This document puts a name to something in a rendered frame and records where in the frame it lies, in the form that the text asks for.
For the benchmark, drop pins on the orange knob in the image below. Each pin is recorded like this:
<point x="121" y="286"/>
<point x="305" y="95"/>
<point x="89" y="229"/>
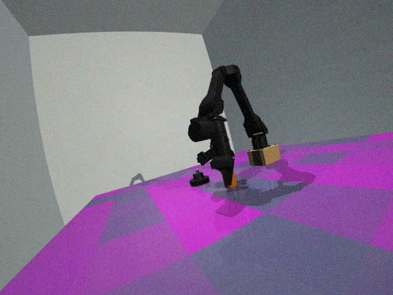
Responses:
<point x="234" y="183"/>

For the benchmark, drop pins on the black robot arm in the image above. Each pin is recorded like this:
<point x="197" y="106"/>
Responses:
<point x="206" y="126"/>

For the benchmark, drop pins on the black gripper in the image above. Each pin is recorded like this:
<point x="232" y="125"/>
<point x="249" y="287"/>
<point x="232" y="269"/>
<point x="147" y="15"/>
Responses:
<point x="223" y="160"/>

